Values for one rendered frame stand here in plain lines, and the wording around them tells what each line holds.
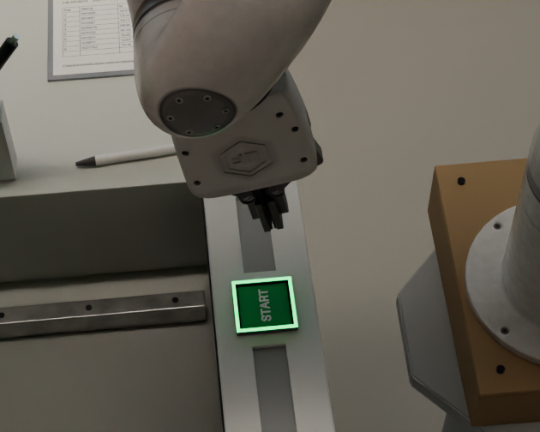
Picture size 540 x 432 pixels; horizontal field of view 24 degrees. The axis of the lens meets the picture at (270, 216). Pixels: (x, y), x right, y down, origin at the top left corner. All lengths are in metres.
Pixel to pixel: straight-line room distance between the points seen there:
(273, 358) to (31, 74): 0.42
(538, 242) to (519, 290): 0.09
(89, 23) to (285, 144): 0.50
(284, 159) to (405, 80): 1.74
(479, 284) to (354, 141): 1.32
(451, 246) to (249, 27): 0.61
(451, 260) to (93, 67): 0.42
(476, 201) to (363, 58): 1.41
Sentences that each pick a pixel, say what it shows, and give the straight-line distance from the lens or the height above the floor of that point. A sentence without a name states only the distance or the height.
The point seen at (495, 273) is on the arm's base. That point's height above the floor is 0.90.
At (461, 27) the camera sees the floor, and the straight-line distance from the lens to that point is 2.78.
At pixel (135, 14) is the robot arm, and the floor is 1.37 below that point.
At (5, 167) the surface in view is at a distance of 1.23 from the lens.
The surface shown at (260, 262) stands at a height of 0.96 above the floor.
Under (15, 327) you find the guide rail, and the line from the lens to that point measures 1.29.
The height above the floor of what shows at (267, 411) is 0.96.
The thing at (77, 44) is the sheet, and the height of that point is 0.97.
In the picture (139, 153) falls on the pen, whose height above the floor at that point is 0.97.
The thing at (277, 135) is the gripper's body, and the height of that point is 1.23.
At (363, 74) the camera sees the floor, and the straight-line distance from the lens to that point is 2.66.
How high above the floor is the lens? 1.91
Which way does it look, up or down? 53 degrees down
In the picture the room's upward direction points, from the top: straight up
